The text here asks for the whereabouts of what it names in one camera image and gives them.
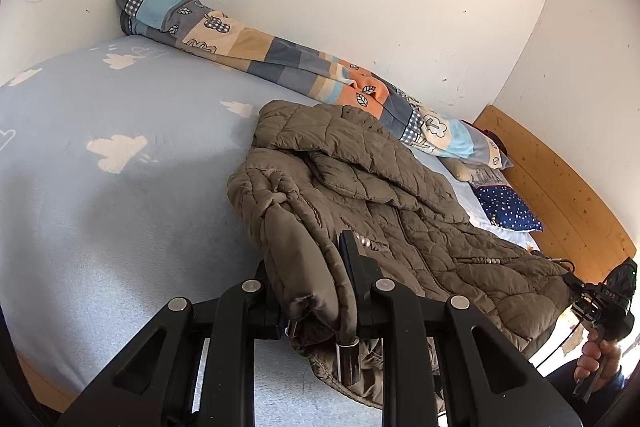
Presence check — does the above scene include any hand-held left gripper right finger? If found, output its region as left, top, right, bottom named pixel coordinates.
left=337, top=229, right=576, bottom=427

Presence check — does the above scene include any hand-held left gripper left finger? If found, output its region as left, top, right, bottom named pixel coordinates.
left=57, top=259, right=286, bottom=427

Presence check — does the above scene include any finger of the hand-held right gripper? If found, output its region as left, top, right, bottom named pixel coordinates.
left=570, top=297, right=603, bottom=325
left=564, top=271, right=603, bottom=299

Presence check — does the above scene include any brown quilted jacket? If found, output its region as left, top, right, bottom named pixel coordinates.
left=226, top=99, right=576, bottom=410

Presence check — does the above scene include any person's right hand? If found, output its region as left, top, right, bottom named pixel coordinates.
left=574, top=339, right=621, bottom=383

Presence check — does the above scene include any pale blue pillow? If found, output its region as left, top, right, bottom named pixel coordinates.
left=450, top=177, right=541, bottom=253

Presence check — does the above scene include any wooden bed headboard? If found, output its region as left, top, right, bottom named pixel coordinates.
left=472, top=104, right=638, bottom=285

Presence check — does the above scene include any navy star pillow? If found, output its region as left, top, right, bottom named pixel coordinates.
left=472, top=183, right=544, bottom=233

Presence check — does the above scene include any light blue cloud blanket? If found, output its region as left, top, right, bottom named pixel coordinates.
left=0, top=34, right=541, bottom=427

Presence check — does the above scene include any beige printed pillow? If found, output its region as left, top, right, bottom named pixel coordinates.
left=440, top=157, right=511, bottom=188

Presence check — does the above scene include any dark red cloth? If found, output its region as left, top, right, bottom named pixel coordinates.
left=482, top=129, right=508, bottom=158

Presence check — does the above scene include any patchwork print quilt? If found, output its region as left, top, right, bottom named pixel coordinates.
left=114, top=0, right=516, bottom=170

